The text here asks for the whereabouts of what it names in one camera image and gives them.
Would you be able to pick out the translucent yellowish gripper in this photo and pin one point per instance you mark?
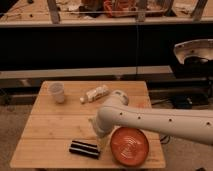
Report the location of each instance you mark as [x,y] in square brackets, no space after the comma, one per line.
[102,142]

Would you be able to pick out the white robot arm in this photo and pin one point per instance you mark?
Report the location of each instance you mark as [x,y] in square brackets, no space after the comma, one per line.
[188,124]

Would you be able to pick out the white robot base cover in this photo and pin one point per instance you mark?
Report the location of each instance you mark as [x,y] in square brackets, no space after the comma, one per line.
[200,48]

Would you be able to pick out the orange ribbed plate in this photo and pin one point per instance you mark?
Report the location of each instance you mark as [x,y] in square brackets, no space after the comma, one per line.
[129,146]

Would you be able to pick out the wooden table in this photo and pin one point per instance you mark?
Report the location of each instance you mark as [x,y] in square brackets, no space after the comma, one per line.
[51,127]

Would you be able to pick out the white plastic bottle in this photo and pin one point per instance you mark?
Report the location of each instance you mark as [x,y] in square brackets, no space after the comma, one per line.
[95,94]

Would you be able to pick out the orange object on shelf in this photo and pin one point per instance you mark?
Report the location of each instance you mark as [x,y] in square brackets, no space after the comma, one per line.
[119,8]

